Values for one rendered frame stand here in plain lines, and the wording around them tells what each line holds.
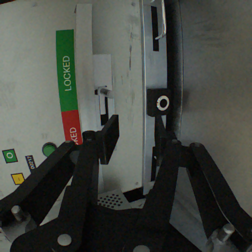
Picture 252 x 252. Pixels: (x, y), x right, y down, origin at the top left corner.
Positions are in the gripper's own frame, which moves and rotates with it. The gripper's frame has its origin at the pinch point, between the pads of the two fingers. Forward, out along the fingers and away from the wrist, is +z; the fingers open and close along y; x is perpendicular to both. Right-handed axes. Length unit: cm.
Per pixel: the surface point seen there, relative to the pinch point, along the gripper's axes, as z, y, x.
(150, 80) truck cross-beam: 19.5, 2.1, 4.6
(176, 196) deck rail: 17.3, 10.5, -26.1
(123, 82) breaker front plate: 17.7, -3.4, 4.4
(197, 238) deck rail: 3.5, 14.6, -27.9
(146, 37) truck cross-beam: 19.1, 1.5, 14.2
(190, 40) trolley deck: 17.7, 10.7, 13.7
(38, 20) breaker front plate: 9.2, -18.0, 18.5
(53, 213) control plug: 1.7, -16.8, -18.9
